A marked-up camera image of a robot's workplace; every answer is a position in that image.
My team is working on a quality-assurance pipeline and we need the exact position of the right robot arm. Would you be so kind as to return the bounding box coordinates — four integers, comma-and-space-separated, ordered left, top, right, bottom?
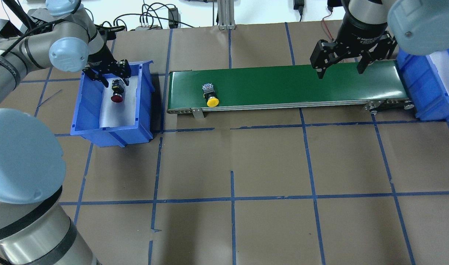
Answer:
310, 0, 449, 79

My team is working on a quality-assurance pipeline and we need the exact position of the blue storage bin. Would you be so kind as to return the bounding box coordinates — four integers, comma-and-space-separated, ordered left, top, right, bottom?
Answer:
70, 60, 155, 147
396, 49, 449, 121

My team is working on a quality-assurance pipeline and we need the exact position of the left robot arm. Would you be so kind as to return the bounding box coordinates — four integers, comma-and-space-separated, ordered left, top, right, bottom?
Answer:
0, 0, 131, 265

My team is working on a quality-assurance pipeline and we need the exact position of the aluminium frame post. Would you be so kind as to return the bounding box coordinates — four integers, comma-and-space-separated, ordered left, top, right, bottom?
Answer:
216, 0, 236, 30

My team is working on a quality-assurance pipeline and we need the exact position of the black power adapter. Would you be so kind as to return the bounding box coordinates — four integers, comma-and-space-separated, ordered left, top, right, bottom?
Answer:
168, 7, 180, 29

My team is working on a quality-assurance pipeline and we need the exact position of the red push button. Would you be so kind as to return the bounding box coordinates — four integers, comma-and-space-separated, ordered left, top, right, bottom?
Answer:
110, 79, 125, 103

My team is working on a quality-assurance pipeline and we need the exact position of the blue right storage bin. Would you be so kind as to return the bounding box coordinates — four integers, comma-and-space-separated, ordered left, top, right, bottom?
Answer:
396, 49, 449, 121

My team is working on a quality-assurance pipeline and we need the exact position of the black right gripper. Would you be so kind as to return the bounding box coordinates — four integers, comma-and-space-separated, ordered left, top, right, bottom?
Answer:
310, 20, 397, 80

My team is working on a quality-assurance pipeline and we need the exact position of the blue left storage bin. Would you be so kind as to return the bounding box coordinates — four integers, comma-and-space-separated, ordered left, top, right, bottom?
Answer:
70, 60, 155, 147

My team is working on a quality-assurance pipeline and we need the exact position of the white foam pad right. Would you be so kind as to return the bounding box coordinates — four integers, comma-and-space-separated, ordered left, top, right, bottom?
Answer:
428, 50, 449, 99

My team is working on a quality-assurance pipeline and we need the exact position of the green conveyor belt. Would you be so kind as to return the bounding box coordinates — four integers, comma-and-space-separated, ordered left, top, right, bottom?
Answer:
167, 60, 414, 116

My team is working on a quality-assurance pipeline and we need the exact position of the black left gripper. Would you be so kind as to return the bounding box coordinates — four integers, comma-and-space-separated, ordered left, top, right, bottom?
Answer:
82, 52, 131, 88

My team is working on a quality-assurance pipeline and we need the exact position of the yellow push button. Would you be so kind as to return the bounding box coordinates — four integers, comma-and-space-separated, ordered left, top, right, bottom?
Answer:
202, 83, 219, 107

